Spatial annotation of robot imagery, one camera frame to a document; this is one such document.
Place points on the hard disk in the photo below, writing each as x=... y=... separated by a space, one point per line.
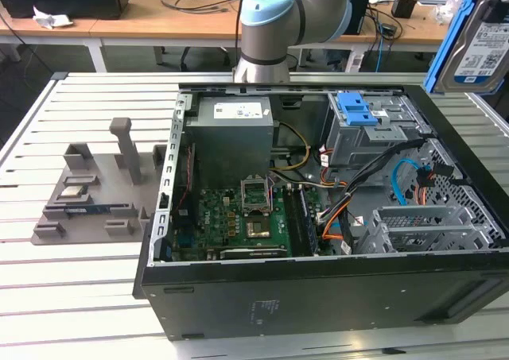
x=477 y=46

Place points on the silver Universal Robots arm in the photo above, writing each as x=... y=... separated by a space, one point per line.
x=274 y=22

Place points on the grey metal disk bay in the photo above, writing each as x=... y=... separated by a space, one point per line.
x=421 y=233

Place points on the grey power supply unit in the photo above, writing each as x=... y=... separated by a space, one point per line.
x=230 y=145

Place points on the CPU socket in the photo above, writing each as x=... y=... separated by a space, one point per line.
x=258 y=229

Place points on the green motherboard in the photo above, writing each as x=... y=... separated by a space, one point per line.
x=214 y=225

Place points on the black graphics card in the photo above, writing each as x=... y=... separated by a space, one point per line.
x=254 y=252

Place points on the grey optical drive cage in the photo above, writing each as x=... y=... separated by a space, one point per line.
x=350 y=145

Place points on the blue plastic drive latch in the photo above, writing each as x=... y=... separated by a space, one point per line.
x=356 y=111

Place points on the black open PC case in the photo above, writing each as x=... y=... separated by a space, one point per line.
x=318 y=296

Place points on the grey parts rack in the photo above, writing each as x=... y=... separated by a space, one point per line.
x=103 y=185

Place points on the blue RAM stick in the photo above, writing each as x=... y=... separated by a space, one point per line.
x=95 y=209

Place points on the wooden desk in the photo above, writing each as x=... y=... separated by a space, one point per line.
x=159 y=28

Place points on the silver CPU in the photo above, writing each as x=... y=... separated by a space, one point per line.
x=72 y=193

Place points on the black speaker box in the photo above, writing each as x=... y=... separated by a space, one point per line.
x=360 y=10

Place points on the clear plastic bag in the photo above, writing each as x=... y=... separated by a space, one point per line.
x=445 y=10

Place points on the crumpled white paper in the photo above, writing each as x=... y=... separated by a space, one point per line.
x=51 y=18

